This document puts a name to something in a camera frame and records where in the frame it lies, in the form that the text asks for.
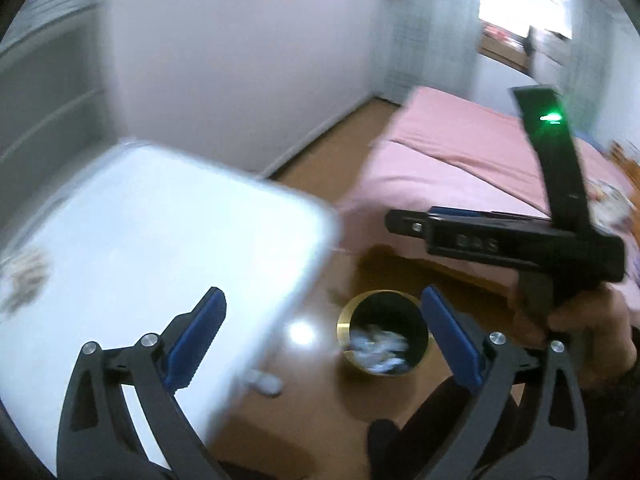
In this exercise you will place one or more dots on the window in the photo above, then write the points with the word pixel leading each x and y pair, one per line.
pixel 520 5

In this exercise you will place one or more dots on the white table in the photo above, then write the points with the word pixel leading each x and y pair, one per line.
pixel 150 260

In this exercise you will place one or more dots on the grey-green curtain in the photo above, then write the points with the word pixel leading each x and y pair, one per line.
pixel 430 25
pixel 590 35

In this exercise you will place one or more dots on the brown crumpled scrap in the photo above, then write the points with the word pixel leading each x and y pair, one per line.
pixel 25 277

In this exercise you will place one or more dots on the person's right hand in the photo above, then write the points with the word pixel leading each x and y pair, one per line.
pixel 590 310

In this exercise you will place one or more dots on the black bin with gold rim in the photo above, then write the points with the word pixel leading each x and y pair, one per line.
pixel 380 310

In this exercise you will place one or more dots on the crumpled white paper pile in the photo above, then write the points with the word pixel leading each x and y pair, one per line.
pixel 380 350

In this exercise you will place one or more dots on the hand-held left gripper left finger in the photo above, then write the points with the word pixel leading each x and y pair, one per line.
pixel 197 340

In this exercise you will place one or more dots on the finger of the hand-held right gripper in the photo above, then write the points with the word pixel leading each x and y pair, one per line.
pixel 405 222
pixel 442 211

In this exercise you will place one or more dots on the small white lump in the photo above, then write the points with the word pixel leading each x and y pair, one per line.
pixel 265 384

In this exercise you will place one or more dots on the wooden bed frame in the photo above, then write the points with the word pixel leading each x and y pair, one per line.
pixel 470 280

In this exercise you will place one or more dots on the wooden nightstand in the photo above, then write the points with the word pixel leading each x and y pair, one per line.
pixel 627 160

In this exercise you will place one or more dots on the person's right forearm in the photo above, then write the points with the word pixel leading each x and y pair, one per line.
pixel 625 390

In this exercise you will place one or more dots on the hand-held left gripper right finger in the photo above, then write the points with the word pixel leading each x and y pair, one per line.
pixel 452 340

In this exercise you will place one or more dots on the cartoon printed cloth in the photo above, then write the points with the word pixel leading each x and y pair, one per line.
pixel 610 202

